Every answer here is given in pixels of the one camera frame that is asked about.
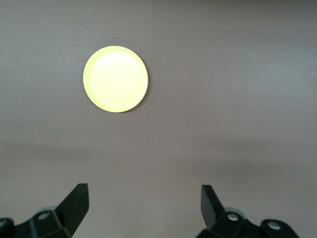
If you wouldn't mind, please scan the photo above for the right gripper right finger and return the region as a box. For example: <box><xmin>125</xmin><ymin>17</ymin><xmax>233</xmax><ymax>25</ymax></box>
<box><xmin>198</xmin><ymin>184</ymin><xmax>299</xmax><ymax>238</ymax></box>

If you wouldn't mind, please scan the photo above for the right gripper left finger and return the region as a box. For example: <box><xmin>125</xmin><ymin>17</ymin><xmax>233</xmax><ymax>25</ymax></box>
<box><xmin>14</xmin><ymin>182</ymin><xmax>89</xmax><ymax>238</ymax></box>

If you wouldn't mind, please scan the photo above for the yellow round plate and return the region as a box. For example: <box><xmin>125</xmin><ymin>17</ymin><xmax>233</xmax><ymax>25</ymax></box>
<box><xmin>83</xmin><ymin>45</ymin><xmax>149</xmax><ymax>114</ymax></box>

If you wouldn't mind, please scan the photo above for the brown table cover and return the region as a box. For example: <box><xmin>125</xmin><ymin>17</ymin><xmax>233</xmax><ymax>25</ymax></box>
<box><xmin>0</xmin><ymin>0</ymin><xmax>317</xmax><ymax>238</ymax></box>

